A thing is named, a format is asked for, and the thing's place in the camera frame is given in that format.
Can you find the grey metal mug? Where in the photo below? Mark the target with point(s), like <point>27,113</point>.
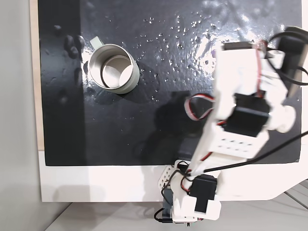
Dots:
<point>113,72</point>

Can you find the dark table clamp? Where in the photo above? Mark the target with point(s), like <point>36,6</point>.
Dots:
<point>166,202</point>

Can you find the black camera box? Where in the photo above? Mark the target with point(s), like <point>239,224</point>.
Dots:
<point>291,53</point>

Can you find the black glossy mat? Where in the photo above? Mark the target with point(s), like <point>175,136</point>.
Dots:
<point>120,120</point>

